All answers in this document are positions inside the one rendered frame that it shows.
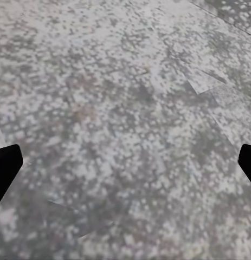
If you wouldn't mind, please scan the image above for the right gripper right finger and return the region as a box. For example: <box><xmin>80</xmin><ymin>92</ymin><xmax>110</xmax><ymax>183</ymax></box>
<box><xmin>238</xmin><ymin>144</ymin><xmax>251</xmax><ymax>181</ymax></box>

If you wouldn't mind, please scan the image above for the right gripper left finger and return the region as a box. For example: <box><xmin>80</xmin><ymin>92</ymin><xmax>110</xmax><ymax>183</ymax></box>
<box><xmin>0</xmin><ymin>144</ymin><xmax>23</xmax><ymax>202</ymax></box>

